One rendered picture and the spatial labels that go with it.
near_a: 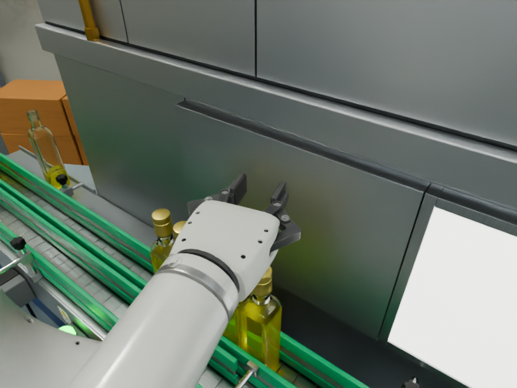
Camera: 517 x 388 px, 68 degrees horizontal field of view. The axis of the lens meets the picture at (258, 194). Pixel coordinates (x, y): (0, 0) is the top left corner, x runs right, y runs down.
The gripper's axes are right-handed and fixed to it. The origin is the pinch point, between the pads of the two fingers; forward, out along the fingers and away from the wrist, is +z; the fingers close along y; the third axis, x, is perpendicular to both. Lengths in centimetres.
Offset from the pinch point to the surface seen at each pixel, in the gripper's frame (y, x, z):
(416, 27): 14.6, 18.8, 12.9
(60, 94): -214, -78, 159
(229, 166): -12.4, -9.0, 17.3
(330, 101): 5.2, 7.3, 15.5
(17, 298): -68, -53, 0
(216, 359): -7.7, -40.0, -2.7
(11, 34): -351, -69, 243
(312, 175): 4.3, -4.1, 12.6
